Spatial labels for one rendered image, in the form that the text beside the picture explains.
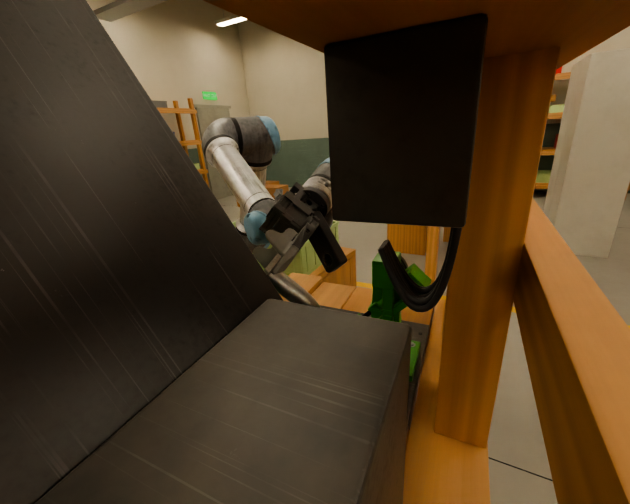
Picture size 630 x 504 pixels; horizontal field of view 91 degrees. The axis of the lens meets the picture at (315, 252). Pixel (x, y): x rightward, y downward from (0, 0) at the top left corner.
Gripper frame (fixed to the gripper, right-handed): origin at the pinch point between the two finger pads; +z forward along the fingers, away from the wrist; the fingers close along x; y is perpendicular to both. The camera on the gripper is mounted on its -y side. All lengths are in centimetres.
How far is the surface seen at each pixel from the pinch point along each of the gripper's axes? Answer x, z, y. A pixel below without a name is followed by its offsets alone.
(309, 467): 19.2, 24.7, -6.7
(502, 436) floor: -66, -53, -140
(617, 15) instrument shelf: 43.5, -6.2, -6.4
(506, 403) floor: -68, -74, -148
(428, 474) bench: -6.7, 9.4, -41.0
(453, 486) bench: -3.9, 9.9, -43.7
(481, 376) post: 7.1, -3.2, -36.7
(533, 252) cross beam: 26.0, -7.1, -22.6
